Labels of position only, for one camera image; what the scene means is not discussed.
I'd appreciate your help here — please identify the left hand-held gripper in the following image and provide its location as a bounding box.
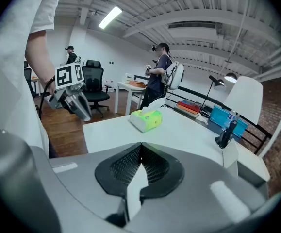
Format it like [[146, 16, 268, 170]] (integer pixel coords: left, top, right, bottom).
[[44, 62, 93, 122]]

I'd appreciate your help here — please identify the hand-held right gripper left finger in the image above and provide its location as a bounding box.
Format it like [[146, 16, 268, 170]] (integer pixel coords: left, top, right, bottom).
[[30, 142, 143, 233]]

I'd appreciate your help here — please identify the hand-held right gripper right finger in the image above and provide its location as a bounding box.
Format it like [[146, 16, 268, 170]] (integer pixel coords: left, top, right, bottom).
[[128, 142, 270, 233]]

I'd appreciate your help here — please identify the yellow-green item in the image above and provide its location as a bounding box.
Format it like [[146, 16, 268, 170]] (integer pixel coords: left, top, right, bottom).
[[130, 97, 167, 133]]

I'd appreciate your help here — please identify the person's left forearm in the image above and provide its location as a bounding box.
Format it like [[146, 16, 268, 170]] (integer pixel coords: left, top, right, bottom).
[[25, 29, 56, 87]]

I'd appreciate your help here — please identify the person's left hand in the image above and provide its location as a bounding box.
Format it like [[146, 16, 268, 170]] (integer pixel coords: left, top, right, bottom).
[[43, 78, 56, 96]]

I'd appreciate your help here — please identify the black office chair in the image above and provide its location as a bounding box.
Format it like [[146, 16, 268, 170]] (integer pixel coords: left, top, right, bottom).
[[81, 59, 112, 118], [23, 61, 39, 99]]

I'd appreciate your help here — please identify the white desk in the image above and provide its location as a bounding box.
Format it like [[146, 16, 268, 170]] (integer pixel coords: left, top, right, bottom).
[[114, 81, 147, 116]]

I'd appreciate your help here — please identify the orange flat box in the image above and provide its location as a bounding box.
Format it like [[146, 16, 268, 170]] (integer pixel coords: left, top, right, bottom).
[[128, 81, 147, 89]]

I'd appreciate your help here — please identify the blue plastic bin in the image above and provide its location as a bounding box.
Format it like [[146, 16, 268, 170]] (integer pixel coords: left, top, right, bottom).
[[209, 105, 249, 138]]

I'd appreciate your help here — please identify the clear water bottle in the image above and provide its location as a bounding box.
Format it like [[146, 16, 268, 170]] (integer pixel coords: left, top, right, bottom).
[[224, 110, 238, 131]]

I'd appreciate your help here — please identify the black metal railing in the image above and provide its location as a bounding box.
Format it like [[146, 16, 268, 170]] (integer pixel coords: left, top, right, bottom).
[[134, 74, 273, 155]]

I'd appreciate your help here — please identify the orange folder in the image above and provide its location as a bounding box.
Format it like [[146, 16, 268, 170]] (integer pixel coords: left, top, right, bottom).
[[176, 104, 199, 117]]

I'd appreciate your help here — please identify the person's white shirt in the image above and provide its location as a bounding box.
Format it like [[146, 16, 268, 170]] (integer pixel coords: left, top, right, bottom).
[[0, 0, 68, 159]]

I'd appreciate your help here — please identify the long ceiling light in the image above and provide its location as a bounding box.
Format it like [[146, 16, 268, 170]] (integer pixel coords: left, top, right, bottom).
[[98, 5, 123, 30]]

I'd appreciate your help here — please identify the white lamp shade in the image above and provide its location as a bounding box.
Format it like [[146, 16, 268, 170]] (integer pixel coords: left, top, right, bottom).
[[215, 76, 264, 149]]

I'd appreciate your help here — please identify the black desk lamp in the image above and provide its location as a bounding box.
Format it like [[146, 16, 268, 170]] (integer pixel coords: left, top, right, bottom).
[[200, 75, 226, 111]]

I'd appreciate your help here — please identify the black pendant lamp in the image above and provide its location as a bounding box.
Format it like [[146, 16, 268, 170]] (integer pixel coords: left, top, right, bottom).
[[224, 72, 238, 83]]

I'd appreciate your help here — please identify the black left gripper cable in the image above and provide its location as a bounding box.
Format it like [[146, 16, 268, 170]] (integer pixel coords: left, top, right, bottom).
[[38, 76, 56, 120]]

